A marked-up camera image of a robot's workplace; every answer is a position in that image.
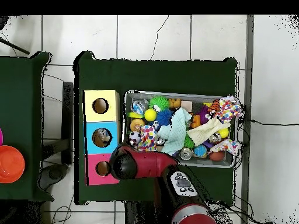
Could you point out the colourful polka-dot cloth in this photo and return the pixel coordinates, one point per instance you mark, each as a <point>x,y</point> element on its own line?
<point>148,137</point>

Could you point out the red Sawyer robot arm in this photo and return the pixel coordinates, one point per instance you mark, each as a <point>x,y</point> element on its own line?
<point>149,163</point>

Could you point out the wooden box with three holes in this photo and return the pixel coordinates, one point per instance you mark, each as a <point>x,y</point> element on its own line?
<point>113,116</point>

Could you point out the shallow clear mesh bin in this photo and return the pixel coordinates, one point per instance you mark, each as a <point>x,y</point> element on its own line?
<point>205,163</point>

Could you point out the yellow ball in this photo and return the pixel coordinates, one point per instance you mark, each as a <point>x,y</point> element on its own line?
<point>150,115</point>

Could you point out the wooden burger toy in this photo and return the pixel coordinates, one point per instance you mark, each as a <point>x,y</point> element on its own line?
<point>137,124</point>

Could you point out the yellow banana toy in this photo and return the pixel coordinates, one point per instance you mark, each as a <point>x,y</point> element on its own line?
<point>135,115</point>

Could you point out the small soccer ball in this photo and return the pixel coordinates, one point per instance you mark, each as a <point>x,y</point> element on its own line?
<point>134,136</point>

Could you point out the mint green knit cloth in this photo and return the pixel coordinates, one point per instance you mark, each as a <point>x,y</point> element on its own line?
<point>176,133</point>

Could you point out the green spiky ball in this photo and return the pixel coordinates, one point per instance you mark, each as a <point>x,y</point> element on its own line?
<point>188,142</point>

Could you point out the dark green tablecloth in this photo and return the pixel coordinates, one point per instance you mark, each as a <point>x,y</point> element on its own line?
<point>117,74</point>

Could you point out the cream cloth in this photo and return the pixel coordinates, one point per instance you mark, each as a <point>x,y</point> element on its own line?
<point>210,129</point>

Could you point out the red-brown ball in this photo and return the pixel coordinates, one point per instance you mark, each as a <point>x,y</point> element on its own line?
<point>217,156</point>

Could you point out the black floor stand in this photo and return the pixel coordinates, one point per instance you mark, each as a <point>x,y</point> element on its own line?
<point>67,121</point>

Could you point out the dark green side table cloth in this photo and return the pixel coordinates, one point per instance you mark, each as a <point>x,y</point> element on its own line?
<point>28,116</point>

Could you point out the orange plate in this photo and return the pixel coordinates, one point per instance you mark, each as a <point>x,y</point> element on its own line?
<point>9,164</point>

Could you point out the black tripod leg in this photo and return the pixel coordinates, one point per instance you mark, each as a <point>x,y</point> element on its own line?
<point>14,46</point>

